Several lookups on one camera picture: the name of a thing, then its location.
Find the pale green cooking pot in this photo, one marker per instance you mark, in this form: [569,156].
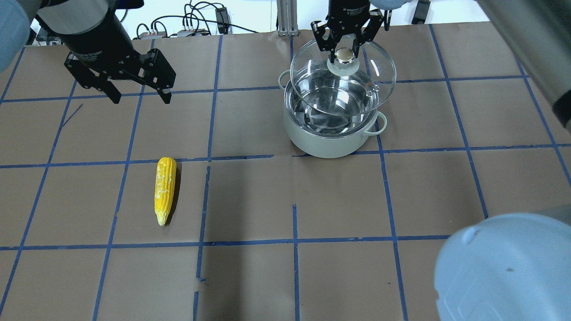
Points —
[327,136]

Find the aluminium frame post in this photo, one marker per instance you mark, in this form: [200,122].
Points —
[287,22]

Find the yellow corn cob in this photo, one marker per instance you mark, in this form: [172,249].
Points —
[164,188]

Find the black power adapter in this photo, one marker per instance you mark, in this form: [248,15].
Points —
[222,20]

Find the black gripper body corn side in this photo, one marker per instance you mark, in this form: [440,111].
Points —
[91,35]

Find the black gripper finger lid side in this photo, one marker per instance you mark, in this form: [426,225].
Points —
[358,41]
[331,49]

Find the brown paper table mat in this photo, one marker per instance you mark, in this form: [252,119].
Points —
[80,239]

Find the black gripper finger corn side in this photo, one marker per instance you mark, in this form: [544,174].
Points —
[106,86]
[164,91]

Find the black gripper body lid side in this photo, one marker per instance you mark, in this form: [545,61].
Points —
[349,9]

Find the glass pot lid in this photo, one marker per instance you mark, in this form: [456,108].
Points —
[350,86]

